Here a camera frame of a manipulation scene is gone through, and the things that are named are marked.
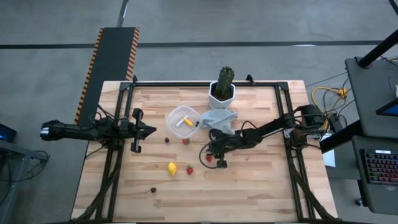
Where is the black mat with hazard stripes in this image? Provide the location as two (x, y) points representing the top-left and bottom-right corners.
(73, 27), (140, 128)

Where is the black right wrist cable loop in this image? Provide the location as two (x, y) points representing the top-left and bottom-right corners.
(199, 143), (220, 170)

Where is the grey desk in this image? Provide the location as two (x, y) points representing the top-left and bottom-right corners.
(351, 135), (398, 215)

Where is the grey metal stand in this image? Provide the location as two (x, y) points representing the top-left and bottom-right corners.
(0, 139), (50, 224)

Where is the black power strip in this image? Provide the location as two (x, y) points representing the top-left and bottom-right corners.
(328, 112), (345, 133)

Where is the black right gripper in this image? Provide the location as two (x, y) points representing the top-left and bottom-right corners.
(206, 128), (245, 170)

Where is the blue-lit screen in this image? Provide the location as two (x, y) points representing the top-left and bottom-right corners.
(375, 98), (398, 118)

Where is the black aluminium table frame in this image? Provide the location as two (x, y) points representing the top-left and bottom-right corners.
(73, 74), (336, 223)

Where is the clear plastic tupperware container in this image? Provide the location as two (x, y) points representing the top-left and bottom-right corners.
(165, 105), (202, 139)

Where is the white paper sheet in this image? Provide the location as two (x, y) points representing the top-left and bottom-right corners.
(322, 149), (336, 168)

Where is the grey side table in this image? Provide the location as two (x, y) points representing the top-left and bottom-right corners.
(344, 57), (398, 139)

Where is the backlit keyboard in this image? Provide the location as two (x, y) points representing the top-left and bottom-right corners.
(359, 148), (398, 186)

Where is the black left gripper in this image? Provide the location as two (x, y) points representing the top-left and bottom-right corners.
(123, 108), (157, 154)

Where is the green cactus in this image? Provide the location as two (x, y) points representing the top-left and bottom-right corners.
(215, 65), (236, 96)

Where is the yellow power cable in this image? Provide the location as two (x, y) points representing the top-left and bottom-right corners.
(312, 86), (348, 131)

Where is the black device with blue light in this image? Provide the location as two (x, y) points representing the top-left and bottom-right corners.
(0, 123), (18, 144)

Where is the grey waffle cloth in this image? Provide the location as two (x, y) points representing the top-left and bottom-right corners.
(200, 108), (239, 136)

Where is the black slanted pole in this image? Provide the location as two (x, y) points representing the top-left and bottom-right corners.
(356, 29), (398, 68)

